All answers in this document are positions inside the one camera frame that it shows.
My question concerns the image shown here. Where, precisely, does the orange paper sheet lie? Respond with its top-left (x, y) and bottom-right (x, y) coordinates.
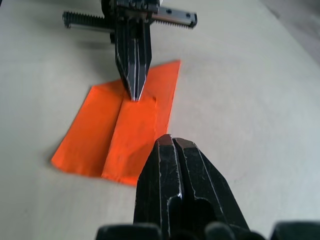
top-left (50, 59), bottom-right (182, 187)

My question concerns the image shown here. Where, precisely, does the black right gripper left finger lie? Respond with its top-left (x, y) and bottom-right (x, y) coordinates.
top-left (133, 134), bottom-right (185, 227)

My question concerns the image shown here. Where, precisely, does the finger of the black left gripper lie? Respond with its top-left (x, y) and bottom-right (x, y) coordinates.
top-left (115, 21), bottom-right (138, 101)
top-left (135, 19), bottom-right (153, 101)

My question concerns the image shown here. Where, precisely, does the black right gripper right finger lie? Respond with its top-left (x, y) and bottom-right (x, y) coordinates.
top-left (174, 137), bottom-right (250, 230)

